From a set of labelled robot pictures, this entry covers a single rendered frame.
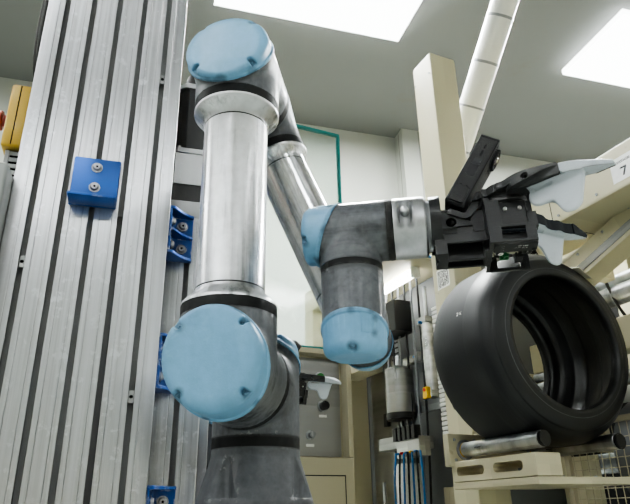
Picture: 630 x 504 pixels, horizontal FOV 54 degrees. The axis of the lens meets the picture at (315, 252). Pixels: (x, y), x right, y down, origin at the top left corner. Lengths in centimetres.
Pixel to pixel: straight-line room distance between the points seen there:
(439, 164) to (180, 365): 189
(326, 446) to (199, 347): 159
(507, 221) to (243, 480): 43
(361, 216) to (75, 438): 52
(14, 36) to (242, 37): 391
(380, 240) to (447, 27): 372
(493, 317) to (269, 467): 112
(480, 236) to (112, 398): 57
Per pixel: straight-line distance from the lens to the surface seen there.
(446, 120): 258
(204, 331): 68
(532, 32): 459
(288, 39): 437
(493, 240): 71
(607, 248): 231
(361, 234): 72
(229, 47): 87
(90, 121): 115
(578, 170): 73
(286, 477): 80
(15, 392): 99
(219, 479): 81
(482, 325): 180
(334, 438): 225
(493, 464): 190
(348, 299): 69
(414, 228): 72
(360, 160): 511
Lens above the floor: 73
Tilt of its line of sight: 23 degrees up
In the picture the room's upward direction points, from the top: 1 degrees counter-clockwise
